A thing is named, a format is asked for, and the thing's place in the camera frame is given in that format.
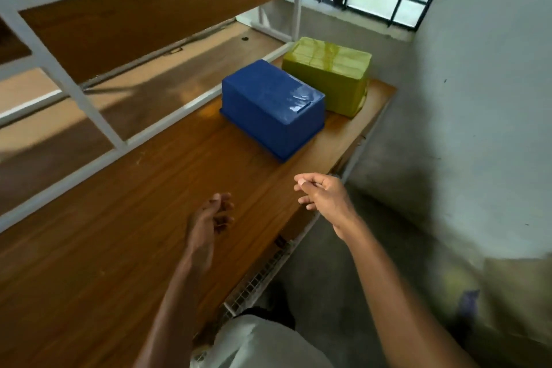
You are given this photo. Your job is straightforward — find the white metal shelf rack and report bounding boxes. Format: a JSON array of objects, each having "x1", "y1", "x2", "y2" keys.
[{"x1": 0, "y1": 0, "x2": 308, "y2": 235}]

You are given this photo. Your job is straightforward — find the white wire mesh basket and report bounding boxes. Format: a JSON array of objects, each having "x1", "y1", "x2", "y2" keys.
[{"x1": 189, "y1": 247, "x2": 294, "y2": 364}]

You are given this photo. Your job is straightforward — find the person's left hand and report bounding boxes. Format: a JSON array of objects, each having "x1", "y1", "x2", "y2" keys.
[{"x1": 185, "y1": 192, "x2": 236, "y2": 269}]

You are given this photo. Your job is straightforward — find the person's left forearm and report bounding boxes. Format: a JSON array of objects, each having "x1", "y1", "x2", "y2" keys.
[{"x1": 133, "y1": 251, "x2": 216, "y2": 368}]

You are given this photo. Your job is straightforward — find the person's right hand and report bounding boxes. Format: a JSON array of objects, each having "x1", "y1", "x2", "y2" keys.
[{"x1": 293, "y1": 172, "x2": 361, "y2": 243}]

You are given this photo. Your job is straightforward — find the yellow plastic bin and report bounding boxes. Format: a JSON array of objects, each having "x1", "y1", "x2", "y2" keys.
[{"x1": 281, "y1": 37, "x2": 373, "y2": 119}]

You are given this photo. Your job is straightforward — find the blue marked cardboard box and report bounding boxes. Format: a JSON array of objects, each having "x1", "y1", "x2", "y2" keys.
[{"x1": 431, "y1": 251, "x2": 552, "y2": 368}]

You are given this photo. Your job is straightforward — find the blue plastic bin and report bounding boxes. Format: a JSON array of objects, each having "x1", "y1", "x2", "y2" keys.
[{"x1": 220, "y1": 59, "x2": 327, "y2": 162}]

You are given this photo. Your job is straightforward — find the person's grey shirt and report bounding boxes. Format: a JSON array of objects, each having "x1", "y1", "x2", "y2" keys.
[{"x1": 189, "y1": 315, "x2": 335, "y2": 368}]

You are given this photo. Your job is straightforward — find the person's right forearm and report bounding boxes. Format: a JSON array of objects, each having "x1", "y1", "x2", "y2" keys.
[{"x1": 343, "y1": 221, "x2": 480, "y2": 368}]

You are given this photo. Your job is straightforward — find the person's dark trousers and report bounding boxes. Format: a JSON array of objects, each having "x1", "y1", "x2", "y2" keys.
[{"x1": 239, "y1": 281, "x2": 298, "y2": 329}]

